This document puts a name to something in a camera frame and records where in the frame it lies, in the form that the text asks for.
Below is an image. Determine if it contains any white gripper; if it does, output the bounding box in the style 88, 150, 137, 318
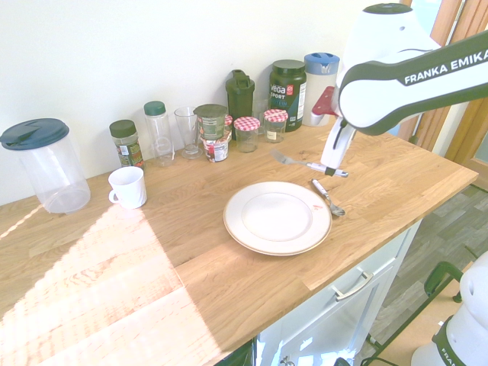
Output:
319, 116, 358, 178

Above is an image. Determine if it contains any fork with white handle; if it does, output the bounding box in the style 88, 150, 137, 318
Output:
269, 149, 349, 179

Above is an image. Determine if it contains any white plate with gold rim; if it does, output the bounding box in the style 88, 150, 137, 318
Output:
223, 181, 333, 257

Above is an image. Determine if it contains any black protein powder tub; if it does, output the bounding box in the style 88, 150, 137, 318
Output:
268, 59, 308, 133

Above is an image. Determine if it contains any translucent pitcher with blue lid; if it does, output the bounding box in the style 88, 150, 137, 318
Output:
303, 52, 341, 128

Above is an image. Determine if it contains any dark shaker bottle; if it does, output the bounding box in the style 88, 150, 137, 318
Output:
224, 69, 256, 124

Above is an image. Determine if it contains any red white yogurt cup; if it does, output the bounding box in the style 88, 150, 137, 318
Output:
201, 136, 231, 163

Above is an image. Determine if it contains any green yogurt cup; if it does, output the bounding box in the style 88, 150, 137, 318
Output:
193, 103, 230, 141

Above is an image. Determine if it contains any tall clear footed glass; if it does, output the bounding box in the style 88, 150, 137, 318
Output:
173, 106, 204, 160

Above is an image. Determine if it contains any clear bottle with green cap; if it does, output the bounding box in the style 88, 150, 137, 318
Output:
143, 100, 175, 169

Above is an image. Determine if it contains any white mug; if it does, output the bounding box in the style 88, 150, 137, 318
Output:
108, 165, 149, 210

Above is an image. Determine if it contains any spice jar with dark lid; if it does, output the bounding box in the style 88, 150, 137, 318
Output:
108, 119, 146, 172

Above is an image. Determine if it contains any clear container dark blue lid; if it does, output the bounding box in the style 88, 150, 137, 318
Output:
0, 117, 92, 215

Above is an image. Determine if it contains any spoon with white handle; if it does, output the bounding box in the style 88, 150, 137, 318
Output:
311, 178, 346, 217

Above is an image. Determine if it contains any metal drawer handle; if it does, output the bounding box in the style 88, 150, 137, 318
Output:
330, 271, 375, 303

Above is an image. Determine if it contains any dark green base cable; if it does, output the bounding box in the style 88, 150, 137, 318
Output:
422, 260, 465, 297

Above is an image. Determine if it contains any wooden door frame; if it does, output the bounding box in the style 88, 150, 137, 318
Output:
395, 0, 488, 169

